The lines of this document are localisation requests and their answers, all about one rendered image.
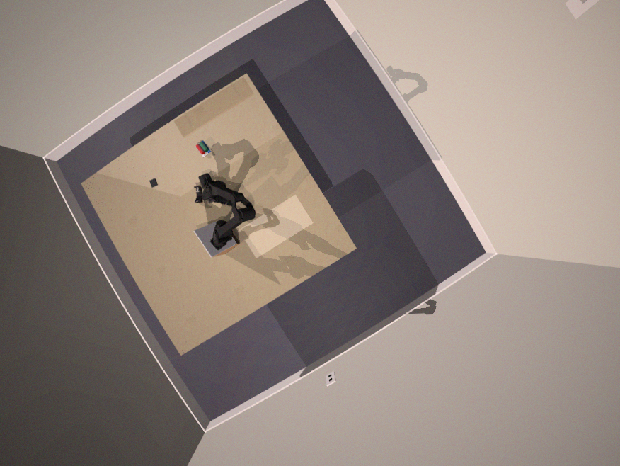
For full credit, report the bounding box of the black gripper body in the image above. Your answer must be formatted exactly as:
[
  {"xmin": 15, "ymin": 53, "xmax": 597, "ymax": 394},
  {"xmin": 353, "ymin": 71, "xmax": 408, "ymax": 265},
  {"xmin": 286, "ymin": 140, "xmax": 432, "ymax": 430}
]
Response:
[{"xmin": 202, "ymin": 190, "xmax": 232, "ymax": 206}]

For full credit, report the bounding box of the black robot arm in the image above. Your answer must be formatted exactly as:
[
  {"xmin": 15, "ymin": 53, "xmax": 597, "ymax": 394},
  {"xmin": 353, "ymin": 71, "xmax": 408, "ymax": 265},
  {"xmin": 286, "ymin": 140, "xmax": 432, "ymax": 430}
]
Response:
[{"xmin": 198, "ymin": 173, "xmax": 256, "ymax": 250}]

